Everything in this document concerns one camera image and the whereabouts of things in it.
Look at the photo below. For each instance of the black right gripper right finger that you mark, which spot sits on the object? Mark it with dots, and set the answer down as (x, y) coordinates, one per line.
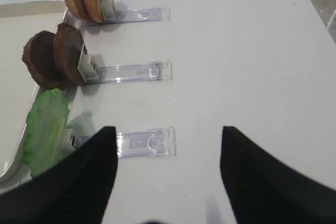
(262, 189)

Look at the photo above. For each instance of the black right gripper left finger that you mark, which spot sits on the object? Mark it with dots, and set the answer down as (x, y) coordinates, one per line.
(76, 190)

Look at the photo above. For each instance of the grey pusher block lettuce rack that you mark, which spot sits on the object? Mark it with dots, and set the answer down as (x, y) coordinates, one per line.
(69, 141)

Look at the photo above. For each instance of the standing green lettuce leaf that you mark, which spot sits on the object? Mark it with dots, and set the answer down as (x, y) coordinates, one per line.
(44, 124)

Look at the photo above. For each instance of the clear lettuce rack right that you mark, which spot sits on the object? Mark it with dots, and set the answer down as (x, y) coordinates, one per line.
(159, 142)

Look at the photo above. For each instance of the inner brown meat patty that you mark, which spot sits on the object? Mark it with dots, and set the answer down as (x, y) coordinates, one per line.
(38, 56)

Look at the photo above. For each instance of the brown meat patty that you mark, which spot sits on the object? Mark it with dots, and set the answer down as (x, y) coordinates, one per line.
(38, 56)
(68, 44)

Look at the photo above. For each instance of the outer brown meat patty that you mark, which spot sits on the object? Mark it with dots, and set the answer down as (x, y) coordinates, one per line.
(68, 44)

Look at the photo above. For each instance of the grey pusher block patty rack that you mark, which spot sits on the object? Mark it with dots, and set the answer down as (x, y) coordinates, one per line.
(88, 67)

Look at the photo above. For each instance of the clear patty rack right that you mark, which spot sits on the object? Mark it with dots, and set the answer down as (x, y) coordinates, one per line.
(153, 71)

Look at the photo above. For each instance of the metal baking tray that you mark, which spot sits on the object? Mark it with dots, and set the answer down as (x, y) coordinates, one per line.
(19, 22)

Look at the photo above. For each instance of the grey pusher block bun rack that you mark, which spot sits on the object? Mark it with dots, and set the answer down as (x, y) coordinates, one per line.
(109, 11)

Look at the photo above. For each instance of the clear bun rack right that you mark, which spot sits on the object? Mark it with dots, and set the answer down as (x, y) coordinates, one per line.
(136, 16)

